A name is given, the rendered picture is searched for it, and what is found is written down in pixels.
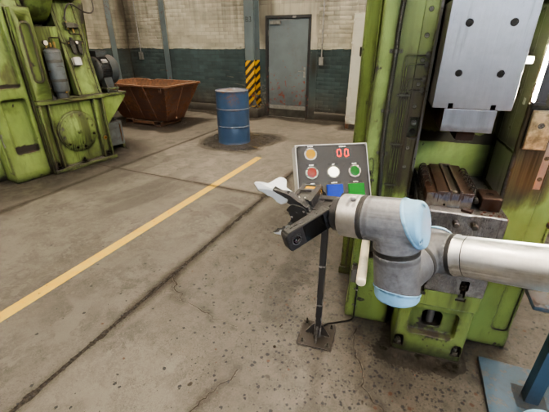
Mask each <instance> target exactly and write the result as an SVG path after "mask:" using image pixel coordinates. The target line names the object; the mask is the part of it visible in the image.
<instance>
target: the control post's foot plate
mask: <svg viewBox="0 0 549 412"><path fill-rule="evenodd" d="M308 318H309V317H306V320H304V322H303V325H302V327H301V332H300V333H299V334H298V338H297V340H296V343H297V344H298V345H301V346H303V347H311V348H313V349H319V350H323V351H328V352H330V351H331V350H332V347H333V343H334V339H335V338H334V335H335V333H336V326H334V325H325V326H324V324H323V323H322V325H321V329H320V336H319V326H316V331H315V321H312V320H308ZM315 332H316V333H315Z"/></svg>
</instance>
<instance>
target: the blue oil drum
mask: <svg viewBox="0 0 549 412"><path fill-rule="evenodd" d="M215 92H216V112H217V126H218V136H219V143H221V144H223V145H230V146H236V145H243V144H247V143H249V142H250V123H249V108H250V107H249V96H248V89H247V88H237V87H230V88H219V89H216V90H215Z"/></svg>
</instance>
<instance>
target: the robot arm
mask: <svg viewBox="0 0 549 412"><path fill-rule="evenodd" d="M254 185H255V186H256V188H257V189H258V190H259V191H261V192H263V193H265V194H266V195H268V196H270V197H272V198H274V199H275V200H276V202H278V203H279V204H286V203H287V204H291V205H290V206H289V207H288V208H287V211H288V212H289V215H290V218H291V220H290V222H289V223H288V224H287V225H286V226H283V227H282V228H277V229H276V230H274V231H273V232H274V233H275V234H278V235H282V238H283V242H284V244H285V246H286V247H287V248H288V249H290V250H291V251H294V250H296V249H298V248H299V247H301V246H302V245H303V244H305V243H307V242H308V241H310V240H312V239H313V238H314V237H316V236H317V235H320V234H321V233H323V232H324V231H326V230H327V229H329V228H330V227H331V228H332V229H333V230H335V231H337V233H338V234H339V235H341V236H346V237H351V238H356V239H361V240H370V241H372V242H373V286H374V293H375V296H376V298H377V299H378V300H379V301H380V302H382V303H384V304H386V305H389V306H391V307H398V308H408V307H413V306H416V305H417V304H418V303H419V301H420V297H421V296H422V295H421V287H422V286H423V285H424V284H425V283H426V282H427V281H428V280H429V279H430V278H431V277H432V276H433V275H434V274H435V273H440V274H444V275H452V276H462V277H467V278H472V279H476V280H484V281H488V282H494V283H498V284H506V285H510V286H515V287H520V288H524V289H532V290H537V291H541V292H546V293H549V244H537V243H529V242H521V241H513V240H497V239H489V238H480V237H473V236H464V235H459V234H453V233H452V232H451V231H449V230H447V229H445V228H443V227H441V226H431V212H430V209H429V207H428V205H427V204H426V203H425V202H423V201H421V200H417V199H410V198H392V197H382V196H372V195H355V194H348V193H342V194H341V196H340V197H338V196H329V195H327V194H326V191H324V188H323V186H322V185H311V184H302V186H301V187H300V188H299V189H298V190H297V191H296V192H295V193H294V192H292V191H291V190H289V189H288V188H287V187H286V185H287V180H286V179H285V178H283V177H278V178H276V179H275V180H273V181H272V182H270V183H265V182H262V181H256V182H255V183H254ZM307 186H315V188H314V189H310V188H306V187H307ZM322 192H323V194H322Z"/></svg>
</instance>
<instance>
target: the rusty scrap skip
mask: <svg viewBox="0 0 549 412"><path fill-rule="evenodd" d="M116 83H117V85H118V87H119V89H118V90H119V91H126V93H125V97H124V98H123V101H122V102H121V104H120V106H119V107H118V111H119V113H120V114H121V115H122V116H123V117H126V121H127V123H145V124H153V125H154V126H159V127H162V126H166V125H168V124H171V123H176V122H179V121H181V118H183V117H184V116H185V113H186V111H187V109H188V107H189V105H190V102H191V100H192V98H193V95H194V93H195V91H196V88H197V86H198V84H199V83H200V81H191V80H175V79H159V78H156V79H149V78H125V79H119V80H118V81H117V82H116ZM116 83H115V84H114V86H116ZM147 119H148V120H147ZM150 120H155V121H150Z"/></svg>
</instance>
